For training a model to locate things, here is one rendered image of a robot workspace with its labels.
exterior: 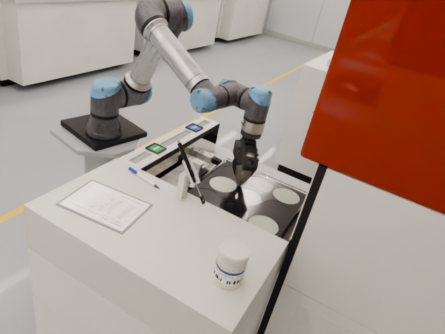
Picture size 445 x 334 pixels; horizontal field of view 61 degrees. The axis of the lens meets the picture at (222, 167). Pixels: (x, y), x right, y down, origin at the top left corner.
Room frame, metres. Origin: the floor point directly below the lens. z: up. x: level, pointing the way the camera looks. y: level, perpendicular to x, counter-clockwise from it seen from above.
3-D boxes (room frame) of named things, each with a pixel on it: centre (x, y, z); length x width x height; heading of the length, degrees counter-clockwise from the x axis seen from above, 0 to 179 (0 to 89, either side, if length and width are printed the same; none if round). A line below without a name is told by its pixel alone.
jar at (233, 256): (0.64, -0.07, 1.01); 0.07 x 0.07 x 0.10
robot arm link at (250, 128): (1.17, -0.07, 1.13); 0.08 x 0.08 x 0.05
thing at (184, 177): (0.92, 0.09, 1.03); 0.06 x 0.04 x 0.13; 67
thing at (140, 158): (1.30, 0.20, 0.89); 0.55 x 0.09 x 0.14; 157
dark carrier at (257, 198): (1.10, -0.11, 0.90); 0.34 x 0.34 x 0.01; 67
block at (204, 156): (1.33, 0.08, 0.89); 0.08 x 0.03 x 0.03; 67
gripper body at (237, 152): (1.18, -0.07, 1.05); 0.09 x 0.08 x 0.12; 14
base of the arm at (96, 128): (1.44, 0.54, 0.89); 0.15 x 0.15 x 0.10
